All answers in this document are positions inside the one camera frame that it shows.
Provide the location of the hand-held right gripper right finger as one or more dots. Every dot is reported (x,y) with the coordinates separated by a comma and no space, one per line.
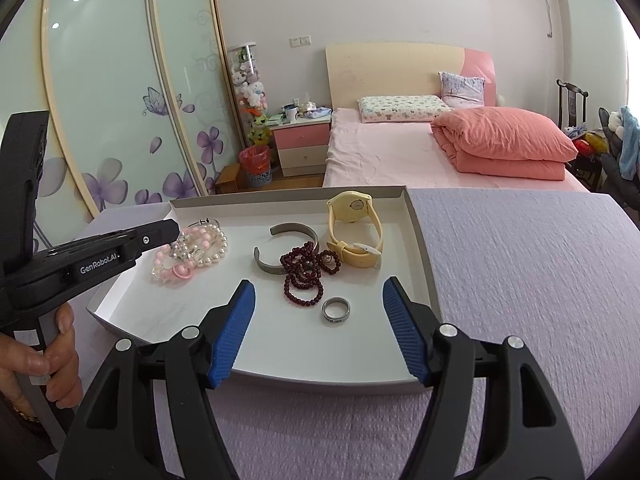
(405,335)

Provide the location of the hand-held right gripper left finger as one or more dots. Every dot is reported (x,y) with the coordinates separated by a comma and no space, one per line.
(232,335)

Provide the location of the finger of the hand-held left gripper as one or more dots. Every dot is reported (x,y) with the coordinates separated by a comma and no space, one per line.
(155,235)

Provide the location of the grey cardboard box tray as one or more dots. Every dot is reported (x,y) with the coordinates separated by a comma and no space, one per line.
(280,340)

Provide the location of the person's left forearm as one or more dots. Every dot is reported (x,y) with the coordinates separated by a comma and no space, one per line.
(20,435)

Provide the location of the person's left hand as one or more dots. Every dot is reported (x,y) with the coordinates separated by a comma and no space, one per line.
(60,385)

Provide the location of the thin silver bangle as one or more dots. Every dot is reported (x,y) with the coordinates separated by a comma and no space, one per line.
(210,220)

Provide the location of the small wooden stool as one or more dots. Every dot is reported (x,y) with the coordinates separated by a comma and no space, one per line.
(230,179)

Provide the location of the red trash bin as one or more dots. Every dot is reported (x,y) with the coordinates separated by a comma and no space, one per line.
(256,167)

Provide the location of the purple tablecloth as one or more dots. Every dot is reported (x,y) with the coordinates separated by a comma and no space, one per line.
(525,285)

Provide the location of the yellow wrist watch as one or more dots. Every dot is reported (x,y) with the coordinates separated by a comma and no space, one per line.
(350,205)

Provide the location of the floral sliding wardrobe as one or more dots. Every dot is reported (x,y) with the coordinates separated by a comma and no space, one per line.
(110,85)

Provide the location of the pink and beige nightstand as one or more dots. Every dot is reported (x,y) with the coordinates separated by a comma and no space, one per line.
(302,150)

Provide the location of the clear tube of plush toys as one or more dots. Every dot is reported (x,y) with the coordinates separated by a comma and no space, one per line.
(250,90)

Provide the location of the pink bed with headboard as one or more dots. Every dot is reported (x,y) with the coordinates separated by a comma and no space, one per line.
(380,155)

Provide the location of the folded pink duvet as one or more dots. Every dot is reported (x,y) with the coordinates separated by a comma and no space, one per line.
(500,140)

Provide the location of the patterned white pillow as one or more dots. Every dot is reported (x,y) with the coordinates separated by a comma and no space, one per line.
(400,109)

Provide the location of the small floral pillow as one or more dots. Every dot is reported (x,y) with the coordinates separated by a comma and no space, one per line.
(462,90)

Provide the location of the red and yellow plush toys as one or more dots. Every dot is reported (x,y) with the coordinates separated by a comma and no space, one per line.
(590,144)

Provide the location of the dark wooden chair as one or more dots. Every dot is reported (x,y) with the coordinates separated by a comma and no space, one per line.
(572,102)

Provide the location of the blue plush robe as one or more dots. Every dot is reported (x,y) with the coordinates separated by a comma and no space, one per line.
(630,145)

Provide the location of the air conditioner pipe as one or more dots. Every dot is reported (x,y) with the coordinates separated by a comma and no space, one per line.
(549,5)

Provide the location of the white wall socket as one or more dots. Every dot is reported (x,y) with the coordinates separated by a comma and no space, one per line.
(300,40)

